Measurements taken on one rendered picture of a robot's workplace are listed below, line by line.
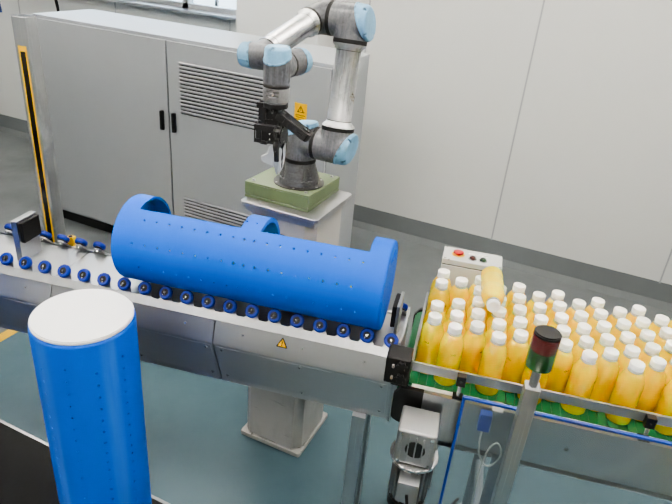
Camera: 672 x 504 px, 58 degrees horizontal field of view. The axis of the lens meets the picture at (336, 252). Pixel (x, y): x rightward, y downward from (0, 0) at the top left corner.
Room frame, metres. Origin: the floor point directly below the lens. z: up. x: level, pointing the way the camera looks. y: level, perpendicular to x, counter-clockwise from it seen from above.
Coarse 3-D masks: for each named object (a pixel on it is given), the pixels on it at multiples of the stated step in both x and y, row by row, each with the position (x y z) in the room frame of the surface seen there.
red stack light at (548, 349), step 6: (534, 336) 1.19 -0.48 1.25; (534, 342) 1.18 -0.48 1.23; (540, 342) 1.17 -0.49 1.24; (546, 342) 1.17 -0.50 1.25; (552, 342) 1.17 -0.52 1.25; (558, 342) 1.17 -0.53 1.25; (534, 348) 1.18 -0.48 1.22; (540, 348) 1.17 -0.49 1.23; (546, 348) 1.16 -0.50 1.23; (552, 348) 1.17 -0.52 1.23; (558, 348) 1.18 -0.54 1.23; (540, 354) 1.17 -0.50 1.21; (546, 354) 1.16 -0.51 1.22; (552, 354) 1.17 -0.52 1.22
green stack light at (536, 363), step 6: (528, 354) 1.19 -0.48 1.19; (534, 354) 1.18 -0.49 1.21; (528, 360) 1.19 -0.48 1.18; (534, 360) 1.17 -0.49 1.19; (540, 360) 1.17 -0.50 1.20; (546, 360) 1.16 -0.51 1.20; (552, 360) 1.17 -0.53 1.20; (528, 366) 1.18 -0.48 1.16; (534, 366) 1.17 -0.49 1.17; (540, 366) 1.16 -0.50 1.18; (546, 366) 1.16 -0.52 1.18; (552, 366) 1.17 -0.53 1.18; (540, 372) 1.16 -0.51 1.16; (546, 372) 1.17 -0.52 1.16
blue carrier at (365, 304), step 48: (144, 240) 1.66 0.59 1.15; (192, 240) 1.65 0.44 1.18; (240, 240) 1.64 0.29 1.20; (288, 240) 1.63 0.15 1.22; (384, 240) 1.66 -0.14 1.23; (192, 288) 1.65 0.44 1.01; (240, 288) 1.59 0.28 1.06; (288, 288) 1.55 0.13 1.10; (336, 288) 1.53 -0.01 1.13; (384, 288) 1.52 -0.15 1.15
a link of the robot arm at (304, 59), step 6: (294, 48) 1.84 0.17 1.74; (300, 48) 1.82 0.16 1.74; (294, 54) 1.76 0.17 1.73; (300, 54) 1.78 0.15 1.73; (306, 54) 1.81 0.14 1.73; (300, 60) 1.77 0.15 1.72; (306, 60) 1.80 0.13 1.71; (312, 60) 1.83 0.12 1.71; (300, 66) 1.76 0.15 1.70; (306, 66) 1.80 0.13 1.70; (300, 72) 1.78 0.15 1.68; (306, 72) 1.83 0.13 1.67
